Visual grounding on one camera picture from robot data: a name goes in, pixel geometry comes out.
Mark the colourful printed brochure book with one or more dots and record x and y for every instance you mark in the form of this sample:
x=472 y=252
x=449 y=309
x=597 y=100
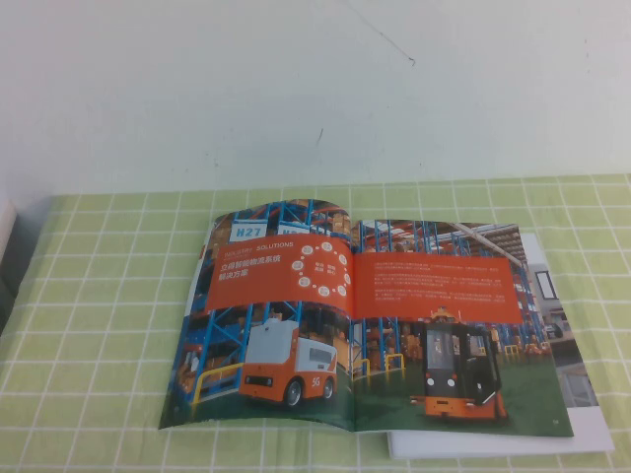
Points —
x=345 y=320

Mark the green checkered tablecloth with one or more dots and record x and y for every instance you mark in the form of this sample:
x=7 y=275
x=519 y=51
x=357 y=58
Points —
x=98 y=295

